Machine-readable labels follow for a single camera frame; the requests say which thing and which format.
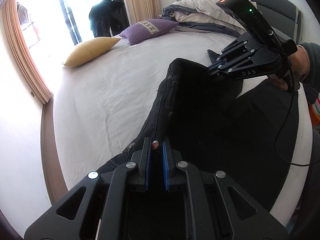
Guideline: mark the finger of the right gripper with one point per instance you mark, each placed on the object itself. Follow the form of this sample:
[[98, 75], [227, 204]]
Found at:
[[236, 50], [221, 69]]

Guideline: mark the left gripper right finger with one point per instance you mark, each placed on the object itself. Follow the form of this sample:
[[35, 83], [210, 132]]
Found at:
[[206, 205]]

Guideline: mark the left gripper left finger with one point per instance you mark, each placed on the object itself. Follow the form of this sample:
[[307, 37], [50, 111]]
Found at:
[[92, 208]]

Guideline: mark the black denim pants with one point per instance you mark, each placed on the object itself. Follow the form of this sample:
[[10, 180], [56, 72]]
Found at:
[[215, 126]]

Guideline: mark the grey sleeved forearm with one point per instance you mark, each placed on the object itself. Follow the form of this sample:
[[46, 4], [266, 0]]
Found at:
[[312, 51]]

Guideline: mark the person's right hand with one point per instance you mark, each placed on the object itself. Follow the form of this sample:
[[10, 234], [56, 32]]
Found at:
[[300, 68]]

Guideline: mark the dark grey headboard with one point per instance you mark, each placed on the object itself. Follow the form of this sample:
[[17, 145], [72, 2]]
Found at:
[[284, 16]]

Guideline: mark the beige grey folded duvet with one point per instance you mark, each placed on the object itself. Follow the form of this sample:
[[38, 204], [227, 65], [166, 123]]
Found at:
[[203, 15]]

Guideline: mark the purple pillow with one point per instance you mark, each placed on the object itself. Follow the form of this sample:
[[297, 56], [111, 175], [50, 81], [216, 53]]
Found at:
[[147, 29]]

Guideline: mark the white bed sheet mattress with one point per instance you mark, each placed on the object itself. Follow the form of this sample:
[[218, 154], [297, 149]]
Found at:
[[102, 106]]

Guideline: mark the black clothes on chair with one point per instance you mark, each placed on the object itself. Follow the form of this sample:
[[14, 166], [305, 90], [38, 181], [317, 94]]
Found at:
[[105, 19]]

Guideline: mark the yellow pillow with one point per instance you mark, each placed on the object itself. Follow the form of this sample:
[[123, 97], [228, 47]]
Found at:
[[89, 50]]

